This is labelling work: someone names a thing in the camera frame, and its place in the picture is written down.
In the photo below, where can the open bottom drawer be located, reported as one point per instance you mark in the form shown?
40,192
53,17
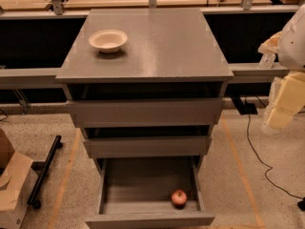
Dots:
135,193

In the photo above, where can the red apple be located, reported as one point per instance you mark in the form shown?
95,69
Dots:
179,198

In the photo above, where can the grey drawer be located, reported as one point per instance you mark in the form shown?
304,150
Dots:
192,145
145,113

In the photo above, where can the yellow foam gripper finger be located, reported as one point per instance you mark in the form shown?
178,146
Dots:
286,99

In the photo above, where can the brown cardboard box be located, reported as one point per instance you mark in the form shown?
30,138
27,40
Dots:
16,183

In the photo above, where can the grey drawer cabinet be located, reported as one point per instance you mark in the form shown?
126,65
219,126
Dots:
170,54

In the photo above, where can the white paper bowl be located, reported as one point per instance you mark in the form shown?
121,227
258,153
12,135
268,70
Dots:
108,41

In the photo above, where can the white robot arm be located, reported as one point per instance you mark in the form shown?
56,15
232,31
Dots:
289,44

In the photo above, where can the black floor bracket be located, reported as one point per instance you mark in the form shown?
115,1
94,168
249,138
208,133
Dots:
243,106

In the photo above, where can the black metal bar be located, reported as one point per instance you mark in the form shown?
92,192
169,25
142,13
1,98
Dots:
41,168

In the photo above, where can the middle grey drawer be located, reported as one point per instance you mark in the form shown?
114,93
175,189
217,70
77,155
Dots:
192,145

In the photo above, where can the grey metal rail frame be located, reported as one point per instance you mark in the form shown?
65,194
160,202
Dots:
43,77

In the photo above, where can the clear sanitizer pump bottle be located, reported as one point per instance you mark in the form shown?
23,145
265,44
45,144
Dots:
267,60

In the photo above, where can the top grey drawer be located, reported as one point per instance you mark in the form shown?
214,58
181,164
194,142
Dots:
145,113

